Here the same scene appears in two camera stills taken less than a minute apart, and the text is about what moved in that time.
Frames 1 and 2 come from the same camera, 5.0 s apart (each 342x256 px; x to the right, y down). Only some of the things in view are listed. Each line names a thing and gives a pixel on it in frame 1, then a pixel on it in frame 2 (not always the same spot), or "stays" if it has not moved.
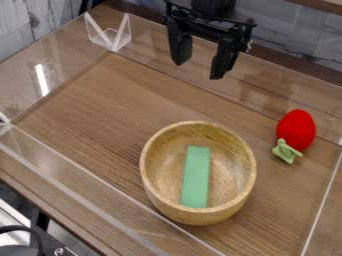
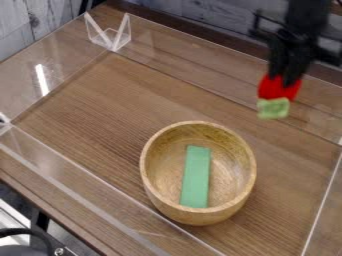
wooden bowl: (196, 169) stays
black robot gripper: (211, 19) to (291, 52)
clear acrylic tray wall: (231, 160) stays
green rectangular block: (196, 174) stays
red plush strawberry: (296, 129) to (274, 96)
